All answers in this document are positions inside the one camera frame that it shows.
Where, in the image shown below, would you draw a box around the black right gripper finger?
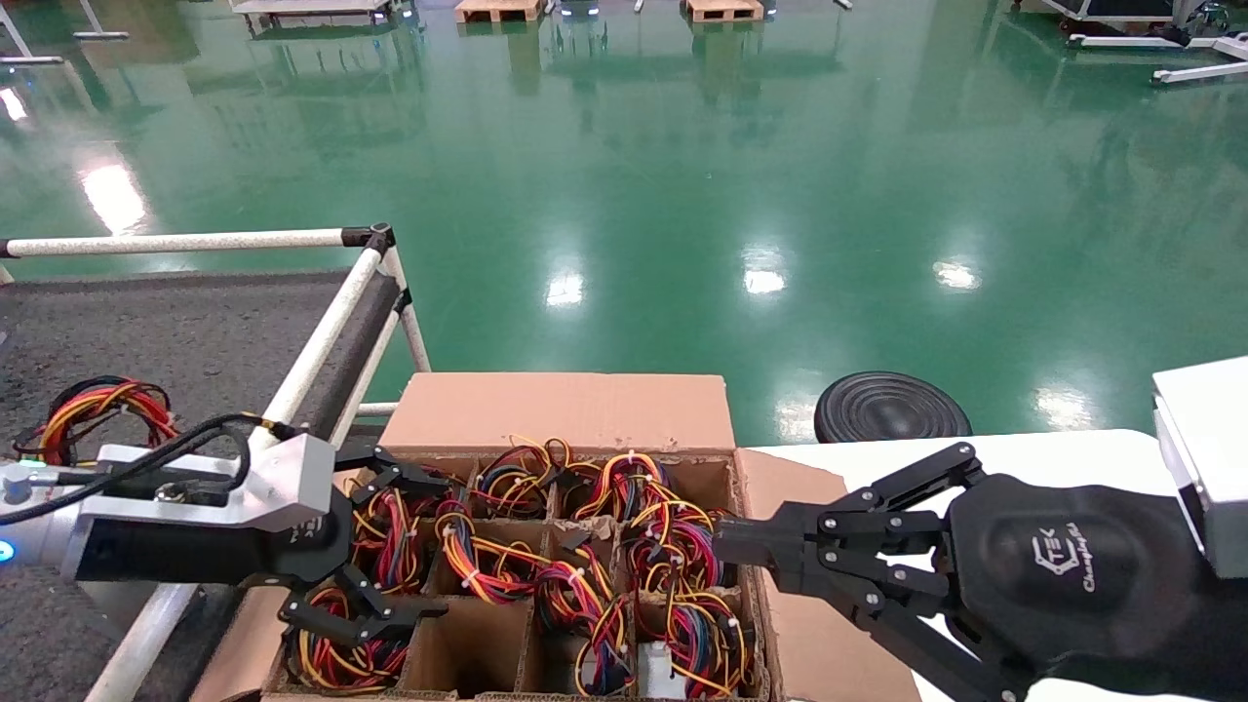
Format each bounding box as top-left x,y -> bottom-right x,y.
717,442 -> 984,550

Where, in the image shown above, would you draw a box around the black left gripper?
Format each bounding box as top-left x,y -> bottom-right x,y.
73,444 -> 457,649

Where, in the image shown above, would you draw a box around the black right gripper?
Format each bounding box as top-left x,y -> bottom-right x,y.
717,473 -> 1248,702

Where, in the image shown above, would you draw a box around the power supply with coloured wires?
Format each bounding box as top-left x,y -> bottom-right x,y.
639,590 -> 752,699
476,437 -> 571,520
346,487 -> 430,596
288,585 -> 410,693
15,375 -> 181,467
575,595 -> 640,697
409,468 -> 474,518
561,450 -> 683,523
434,497 -> 547,605
536,546 -> 625,625
624,502 -> 737,596

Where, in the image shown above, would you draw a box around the brown cardboard divider box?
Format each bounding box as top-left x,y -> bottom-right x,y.
190,371 -> 922,702

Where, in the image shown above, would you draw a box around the black round ribbed disc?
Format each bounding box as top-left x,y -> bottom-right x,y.
814,371 -> 973,445

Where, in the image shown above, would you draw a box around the grey conveyor belt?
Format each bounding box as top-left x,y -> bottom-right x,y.
0,271 -> 406,702

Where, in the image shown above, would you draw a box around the wooden pallet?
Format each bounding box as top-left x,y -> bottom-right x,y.
682,0 -> 764,23
455,0 -> 545,24

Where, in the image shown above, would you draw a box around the grey metal platform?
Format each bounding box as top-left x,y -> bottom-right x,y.
231,0 -> 415,28

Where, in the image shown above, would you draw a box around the grey metal stand legs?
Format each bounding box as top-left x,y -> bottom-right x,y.
0,0 -> 130,67

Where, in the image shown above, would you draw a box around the white metal stand base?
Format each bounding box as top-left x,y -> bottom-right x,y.
1066,34 -> 1248,87

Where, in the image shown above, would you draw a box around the dark machine cart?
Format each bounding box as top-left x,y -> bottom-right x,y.
1014,0 -> 1234,40

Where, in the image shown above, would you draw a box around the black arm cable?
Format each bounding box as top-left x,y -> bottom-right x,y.
0,413 -> 298,527

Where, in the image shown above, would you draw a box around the white pipe frame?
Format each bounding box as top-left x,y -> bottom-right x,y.
0,223 -> 432,702

